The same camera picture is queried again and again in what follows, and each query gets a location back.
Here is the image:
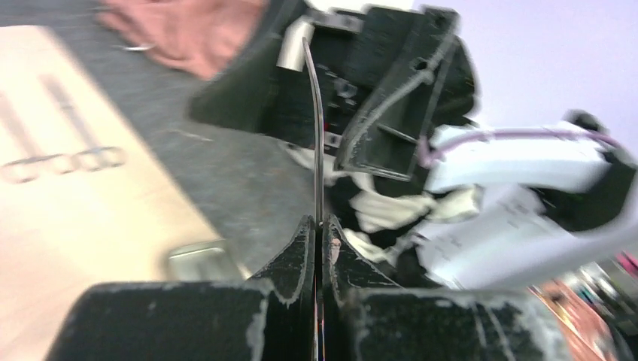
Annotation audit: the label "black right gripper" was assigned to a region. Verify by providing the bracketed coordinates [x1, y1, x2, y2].
[189, 1, 477, 181]

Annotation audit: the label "beige cloth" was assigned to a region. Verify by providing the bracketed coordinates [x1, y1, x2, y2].
[1, 26, 220, 360]

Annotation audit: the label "straight steel surgical scissors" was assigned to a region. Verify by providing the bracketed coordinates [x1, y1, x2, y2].
[39, 74, 126, 172]

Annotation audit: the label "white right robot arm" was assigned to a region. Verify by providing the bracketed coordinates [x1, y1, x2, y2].
[191, 1, 634, 288]

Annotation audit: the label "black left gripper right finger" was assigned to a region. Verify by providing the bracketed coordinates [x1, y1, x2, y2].
[322, 216, 572, 360]

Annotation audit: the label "pink crumpled cloth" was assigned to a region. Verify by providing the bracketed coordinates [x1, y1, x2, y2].
[97, 0, 268, 80]

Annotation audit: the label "curved steel clamp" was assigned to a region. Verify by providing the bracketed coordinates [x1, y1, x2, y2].
[302, 37, 324, 227]

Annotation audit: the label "metal surgical instrument tray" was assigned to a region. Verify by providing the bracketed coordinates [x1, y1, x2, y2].
[166, 240, 245, 281]

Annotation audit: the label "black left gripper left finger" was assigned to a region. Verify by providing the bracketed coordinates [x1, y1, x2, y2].
[47, 216, 316, 360]

